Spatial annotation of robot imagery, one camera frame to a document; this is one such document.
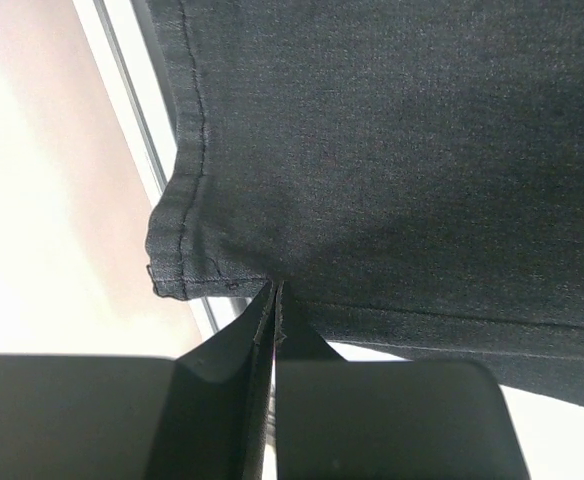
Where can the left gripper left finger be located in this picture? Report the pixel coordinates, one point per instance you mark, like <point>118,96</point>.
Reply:
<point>200,416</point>

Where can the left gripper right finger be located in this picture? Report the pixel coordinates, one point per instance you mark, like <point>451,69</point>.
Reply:
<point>340,419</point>

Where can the black trousers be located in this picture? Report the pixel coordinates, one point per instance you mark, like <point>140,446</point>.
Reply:
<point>411,171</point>

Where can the aluminium frame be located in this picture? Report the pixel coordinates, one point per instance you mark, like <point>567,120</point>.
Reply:
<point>119,36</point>

